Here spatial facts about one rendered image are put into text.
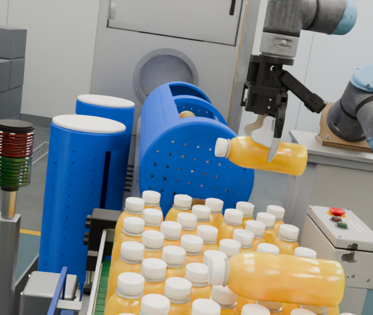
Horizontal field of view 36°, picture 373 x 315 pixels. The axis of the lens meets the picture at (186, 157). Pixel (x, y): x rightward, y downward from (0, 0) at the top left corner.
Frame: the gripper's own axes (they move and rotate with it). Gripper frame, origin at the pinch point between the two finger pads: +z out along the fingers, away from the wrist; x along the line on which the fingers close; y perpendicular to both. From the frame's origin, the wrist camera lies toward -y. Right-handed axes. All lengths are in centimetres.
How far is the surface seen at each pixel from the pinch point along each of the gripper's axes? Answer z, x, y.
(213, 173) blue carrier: 10.4, -17.7, 8.3
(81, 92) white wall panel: 70, -553, 91
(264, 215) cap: 12.8, 3.4, -0.5
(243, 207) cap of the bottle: 12.9, -1.3, 3.1
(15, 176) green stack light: 4, 26, 47
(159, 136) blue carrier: 3.1, -18.0, 22.5
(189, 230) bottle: 15.4, 10.5, 15.6
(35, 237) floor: 121, -231, 80
